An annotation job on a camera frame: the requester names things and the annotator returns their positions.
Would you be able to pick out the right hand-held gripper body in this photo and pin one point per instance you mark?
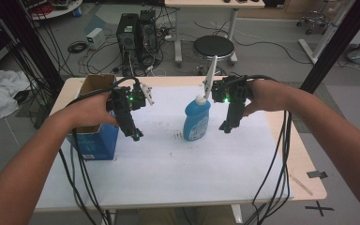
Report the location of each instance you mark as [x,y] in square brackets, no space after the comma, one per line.
[234,89]

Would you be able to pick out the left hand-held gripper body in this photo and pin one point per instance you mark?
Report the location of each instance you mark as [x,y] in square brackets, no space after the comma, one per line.
[126,95]

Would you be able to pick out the blue detergent bottle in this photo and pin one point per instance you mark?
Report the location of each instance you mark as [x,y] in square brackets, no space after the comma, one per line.
[197,120]

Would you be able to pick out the blue cardboard box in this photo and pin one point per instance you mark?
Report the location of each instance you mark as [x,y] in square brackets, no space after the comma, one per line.
[98,143]

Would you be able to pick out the person's right hand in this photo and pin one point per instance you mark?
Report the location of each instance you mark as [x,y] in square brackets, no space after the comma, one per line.
[268,95]

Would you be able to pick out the person's left hand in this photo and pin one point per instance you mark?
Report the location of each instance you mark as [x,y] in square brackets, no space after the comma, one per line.
[89,111]

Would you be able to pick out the black round stool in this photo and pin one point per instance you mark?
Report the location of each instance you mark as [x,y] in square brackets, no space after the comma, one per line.
[225,47]

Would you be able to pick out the white paper sheet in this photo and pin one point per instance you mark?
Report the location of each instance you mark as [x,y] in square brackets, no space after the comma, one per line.
[175,175]

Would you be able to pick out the black computer tower green label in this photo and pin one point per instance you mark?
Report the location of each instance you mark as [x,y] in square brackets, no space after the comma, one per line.
[126,34]

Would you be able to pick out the small white box device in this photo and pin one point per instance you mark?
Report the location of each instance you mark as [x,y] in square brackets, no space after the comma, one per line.
[95,37]

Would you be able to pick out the light wooden table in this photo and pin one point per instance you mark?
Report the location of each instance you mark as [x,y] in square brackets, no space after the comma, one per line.
[303,168]

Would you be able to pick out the white-legged wooden desk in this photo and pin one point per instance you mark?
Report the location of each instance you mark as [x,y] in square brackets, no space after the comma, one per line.
[212,3]

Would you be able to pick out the thin wooden stick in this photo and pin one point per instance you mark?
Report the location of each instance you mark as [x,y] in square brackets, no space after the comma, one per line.
[301,185]

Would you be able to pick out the black tape piece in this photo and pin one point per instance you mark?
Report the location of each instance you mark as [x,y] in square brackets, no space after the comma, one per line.
[317,174]

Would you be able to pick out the white metal stand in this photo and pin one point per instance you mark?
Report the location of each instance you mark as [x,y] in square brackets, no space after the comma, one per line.
[325,37]

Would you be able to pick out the office chair wheeled base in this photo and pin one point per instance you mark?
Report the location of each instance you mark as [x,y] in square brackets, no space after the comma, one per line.
[314,20]

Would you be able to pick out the round white table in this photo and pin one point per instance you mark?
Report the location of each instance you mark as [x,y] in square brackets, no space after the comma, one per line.
[59,12]

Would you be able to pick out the black tape cross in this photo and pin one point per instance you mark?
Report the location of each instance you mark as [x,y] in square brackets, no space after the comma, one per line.
[319,208]

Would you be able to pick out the black metal frame post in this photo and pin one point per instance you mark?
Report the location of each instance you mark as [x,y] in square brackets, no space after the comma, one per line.
[33,47]
[337,47]

